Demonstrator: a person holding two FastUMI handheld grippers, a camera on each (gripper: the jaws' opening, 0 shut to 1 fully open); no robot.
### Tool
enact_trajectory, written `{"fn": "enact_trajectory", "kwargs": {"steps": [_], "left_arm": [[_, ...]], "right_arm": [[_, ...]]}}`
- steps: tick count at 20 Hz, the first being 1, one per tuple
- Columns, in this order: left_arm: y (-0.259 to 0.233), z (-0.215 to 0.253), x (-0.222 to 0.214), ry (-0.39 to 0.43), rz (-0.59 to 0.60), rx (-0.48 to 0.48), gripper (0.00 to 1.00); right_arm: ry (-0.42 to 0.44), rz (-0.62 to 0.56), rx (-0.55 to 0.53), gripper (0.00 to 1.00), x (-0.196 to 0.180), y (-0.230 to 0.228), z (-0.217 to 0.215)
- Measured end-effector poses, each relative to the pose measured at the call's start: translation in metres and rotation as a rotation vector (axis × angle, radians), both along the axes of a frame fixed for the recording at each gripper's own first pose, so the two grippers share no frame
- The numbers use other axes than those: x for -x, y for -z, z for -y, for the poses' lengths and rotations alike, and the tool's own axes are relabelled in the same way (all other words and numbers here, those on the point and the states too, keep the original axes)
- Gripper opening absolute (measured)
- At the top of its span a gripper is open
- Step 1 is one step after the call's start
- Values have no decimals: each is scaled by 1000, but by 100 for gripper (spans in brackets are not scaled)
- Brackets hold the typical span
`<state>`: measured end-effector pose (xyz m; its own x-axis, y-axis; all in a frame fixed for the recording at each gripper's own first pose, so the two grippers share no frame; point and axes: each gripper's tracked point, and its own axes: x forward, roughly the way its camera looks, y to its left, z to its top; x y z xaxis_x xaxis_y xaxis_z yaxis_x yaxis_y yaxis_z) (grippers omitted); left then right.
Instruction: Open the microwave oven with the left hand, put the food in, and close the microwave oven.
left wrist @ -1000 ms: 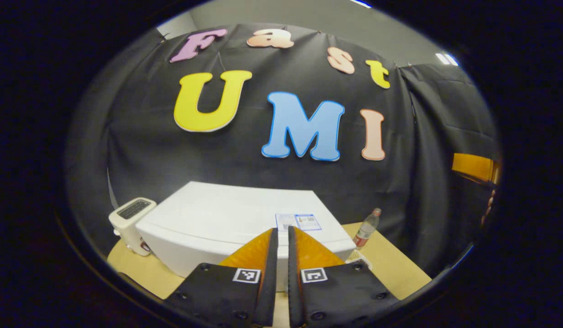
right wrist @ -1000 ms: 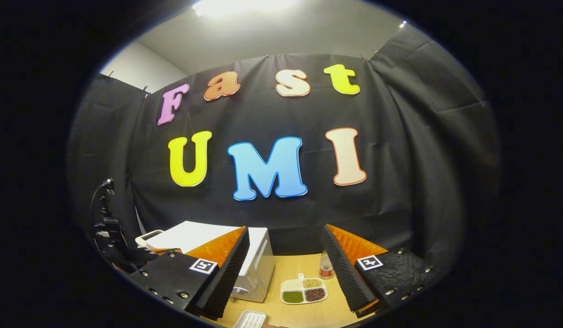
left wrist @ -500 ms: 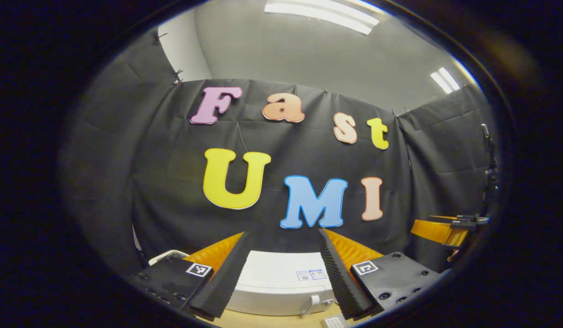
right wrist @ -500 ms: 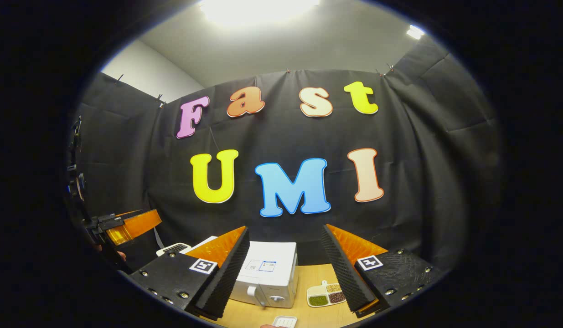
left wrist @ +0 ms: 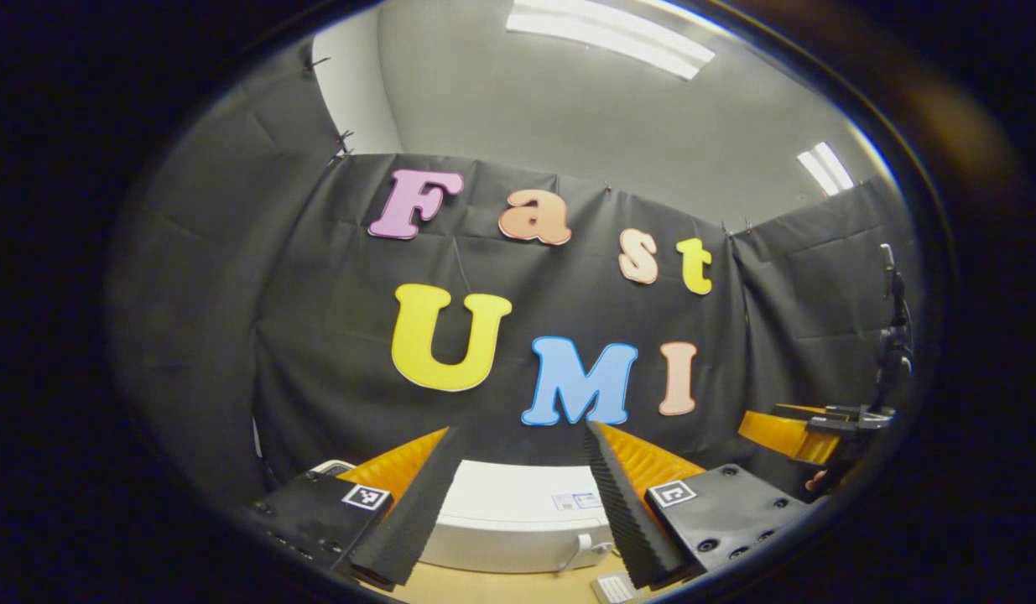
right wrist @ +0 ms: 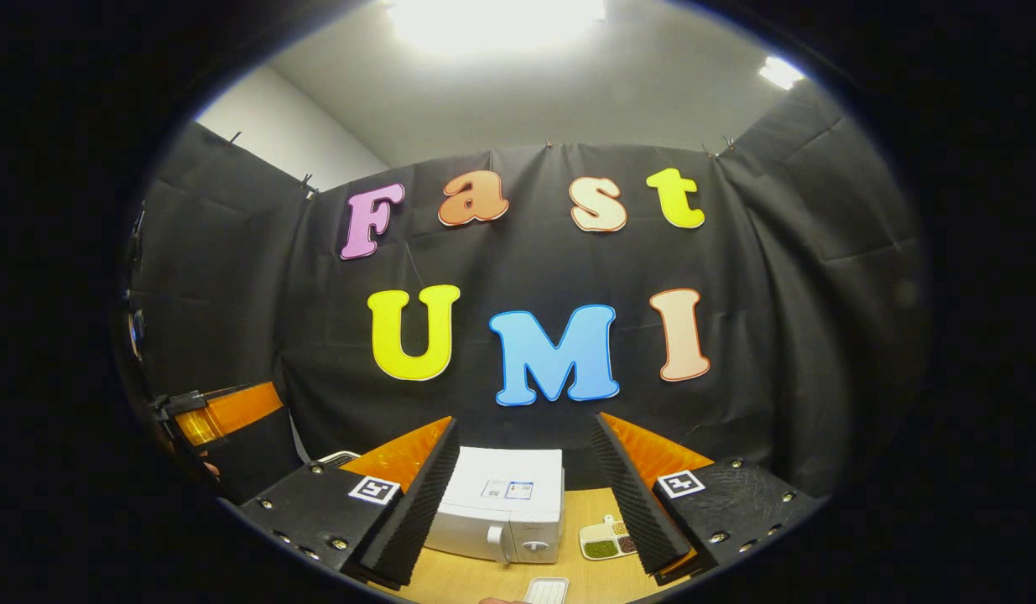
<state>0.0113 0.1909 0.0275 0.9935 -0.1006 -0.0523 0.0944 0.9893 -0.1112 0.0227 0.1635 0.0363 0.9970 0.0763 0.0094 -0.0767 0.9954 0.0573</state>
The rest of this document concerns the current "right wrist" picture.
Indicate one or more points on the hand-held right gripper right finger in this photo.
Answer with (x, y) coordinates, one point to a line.
(635, 503)

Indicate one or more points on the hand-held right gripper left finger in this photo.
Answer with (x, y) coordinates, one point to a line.
(417, 512)

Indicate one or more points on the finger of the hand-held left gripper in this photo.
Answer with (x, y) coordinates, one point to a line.
(232, 409)

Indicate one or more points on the white microwave oven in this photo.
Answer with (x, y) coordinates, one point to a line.
(501, 503)

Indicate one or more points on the divided dish of beans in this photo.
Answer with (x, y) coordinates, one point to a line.
(603, 544)

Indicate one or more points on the white toaster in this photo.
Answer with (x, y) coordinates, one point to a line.
(340, 458)

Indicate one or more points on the white rectangular dish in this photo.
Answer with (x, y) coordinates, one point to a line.
(547, 591)

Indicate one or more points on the small ceiling light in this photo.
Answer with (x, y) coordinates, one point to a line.
(782, 73)

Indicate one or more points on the large ceiling light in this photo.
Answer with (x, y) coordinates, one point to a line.
(497, 21)

